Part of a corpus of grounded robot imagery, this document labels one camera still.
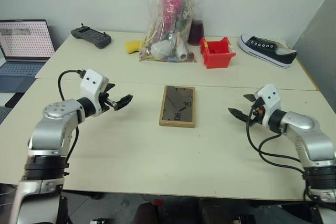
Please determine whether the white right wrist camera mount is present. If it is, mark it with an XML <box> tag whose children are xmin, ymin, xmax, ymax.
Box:
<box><xmin>255</xmin><ymin>84</ymin><xmax>282</xmax><ymax>126</ymax></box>

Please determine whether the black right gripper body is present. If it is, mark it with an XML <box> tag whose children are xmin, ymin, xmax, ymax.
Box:
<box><xmin>246</xmin><ymin>98</ymin><xmax>265</xmax><ymax>128</ymax></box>

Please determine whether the red plastic storage bin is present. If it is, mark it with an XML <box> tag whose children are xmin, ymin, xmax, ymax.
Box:
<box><xmin>198</xmin><ymin>36</ymin><xmax>236</xmax><ymax>70</ymax></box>

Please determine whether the yellow sponge cloth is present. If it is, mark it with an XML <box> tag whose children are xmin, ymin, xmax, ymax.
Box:
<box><xmin>124</xmin><ymin>40</ymin><xmax>144</xmax><ymax>55</ymax></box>

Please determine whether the wooden picture frame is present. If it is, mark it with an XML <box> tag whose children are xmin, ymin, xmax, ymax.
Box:
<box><xmin>159</xmin><ymin>85</ymin><xmax>196</xmax><ymax>129</ymax></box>

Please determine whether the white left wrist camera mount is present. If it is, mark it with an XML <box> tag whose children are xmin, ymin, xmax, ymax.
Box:
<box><xmin>79</xmin><ymin>68</ymin><xmax>110</xmax><ymax>118</ymax></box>

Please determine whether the clear plastic bag of flowers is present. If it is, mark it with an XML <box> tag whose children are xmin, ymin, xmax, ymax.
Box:
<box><xmin>138</xmin><ymin>0</ymin><xmax>205</xmax><ymax>63</ymax></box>

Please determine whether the black and white sneaker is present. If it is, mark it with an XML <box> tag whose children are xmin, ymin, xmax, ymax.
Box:
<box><xmin>237</xmin><ymin>34</ymin><xmax>299</xmax><ymax>69</ymax></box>

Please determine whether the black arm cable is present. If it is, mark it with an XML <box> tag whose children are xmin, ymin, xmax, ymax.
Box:
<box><xmin>57</xmin><ymin>69</ymin><xmax>88</xmax><ymax>176</ymax></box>
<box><xmin>245</xmin><ymin>103</ymin><xmax>314</xmax><ymax>202</ymax></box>

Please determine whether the white cylinder roll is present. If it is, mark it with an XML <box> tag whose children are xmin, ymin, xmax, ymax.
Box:
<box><xmin>174</xmin><ymin>37</ymin><xmax>190</xmax><ymax>61</ymax></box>

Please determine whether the dark rounded shape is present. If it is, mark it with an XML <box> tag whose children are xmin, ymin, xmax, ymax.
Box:
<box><xmin>133</xmin><ymin>199</ymin><xmax>165</xmax><ymax>224</ymax></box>

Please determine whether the dark red jar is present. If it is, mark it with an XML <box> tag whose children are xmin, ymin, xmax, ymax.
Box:
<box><xmin>187</xmin><ymin>19</ymin><xmax>206</xmax><ymax>46</ymax></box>

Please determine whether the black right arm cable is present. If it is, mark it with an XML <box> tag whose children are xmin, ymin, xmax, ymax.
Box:
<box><xmin>245</xmin><ymin>103</ymin><xmax>314</xmax><ymax>202</ymax></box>

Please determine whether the white round bulb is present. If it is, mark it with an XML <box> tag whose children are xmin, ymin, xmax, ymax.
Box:
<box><xmin>150</xmin><ymin>39</ymin><xmax>173</xmax><ymax>60</ymax></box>

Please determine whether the dark grey handheld controller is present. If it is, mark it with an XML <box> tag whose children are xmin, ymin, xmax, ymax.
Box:
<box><xmin>71</xmin><ymin>23</ymin><xmax>112</xmax><ymax>50</ymax></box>

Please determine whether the grey partition panel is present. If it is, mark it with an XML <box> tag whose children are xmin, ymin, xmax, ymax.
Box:
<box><xmin>292</xmin><ymin>0</ymin><xmax>336</xmax><ymax>91</ymax></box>

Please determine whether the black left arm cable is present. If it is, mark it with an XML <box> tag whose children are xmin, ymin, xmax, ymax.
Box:
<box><xmin>57</xmin><ymin>69</ymin><xmax>88</xmax><ymax>176</ymax></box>

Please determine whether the laptop computer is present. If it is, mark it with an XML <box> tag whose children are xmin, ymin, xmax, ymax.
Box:
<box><xmin>0</xmin><ymin>19</ymin><xmax>57</xmax><ymax>94</ymax></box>

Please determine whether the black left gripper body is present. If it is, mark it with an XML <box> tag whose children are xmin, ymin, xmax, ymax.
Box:
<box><xmin>98</xmin><ymin>91</ymin><xmax>117</xmax><ymax>113</ymax></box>

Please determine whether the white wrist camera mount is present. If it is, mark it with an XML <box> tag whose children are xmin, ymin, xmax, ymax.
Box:
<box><xmin>255</xmin><ymin>84</ymin><xmax>282</xmax><ymax>126</ymax></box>
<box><xmin>79</xmin><ymin>68</ymin><xmax>110</xmax><ymax>118</ymax></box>

